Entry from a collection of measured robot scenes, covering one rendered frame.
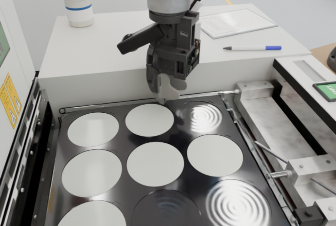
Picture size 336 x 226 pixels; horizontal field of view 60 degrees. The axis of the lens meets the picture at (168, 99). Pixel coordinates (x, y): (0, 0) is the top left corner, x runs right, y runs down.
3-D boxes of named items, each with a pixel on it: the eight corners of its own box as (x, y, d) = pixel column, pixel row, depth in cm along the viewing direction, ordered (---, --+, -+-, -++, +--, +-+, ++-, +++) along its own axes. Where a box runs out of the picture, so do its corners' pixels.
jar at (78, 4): (68, 28, 80) (60, -7, 75) (70, 19, 86) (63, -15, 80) (94, 26, 81) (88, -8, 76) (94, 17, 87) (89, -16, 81)
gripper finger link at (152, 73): (154, 96, 58) (152, 57, 53) (147, 94, 58) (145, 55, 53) (164, 84, 61) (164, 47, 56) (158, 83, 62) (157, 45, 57)
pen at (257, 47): (223, 47, 69) (282, 46, 69) (223, 45, 70) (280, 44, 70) (223, 51, 70) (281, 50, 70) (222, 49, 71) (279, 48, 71)
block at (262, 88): (240, 100, 68) (242, 89, 66) (234, 92, 71) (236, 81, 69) (271, 96, 69) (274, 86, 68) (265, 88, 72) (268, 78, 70)
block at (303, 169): (294, 186, 49) (298, 175, 47) (284, 170, 52) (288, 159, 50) (336, 179, 50) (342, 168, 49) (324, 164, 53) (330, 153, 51)
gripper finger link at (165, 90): (176, 118, 60) (177, 80, 55) (151, 109, 62) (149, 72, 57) (182, 109, 63) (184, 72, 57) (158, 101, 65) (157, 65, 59)
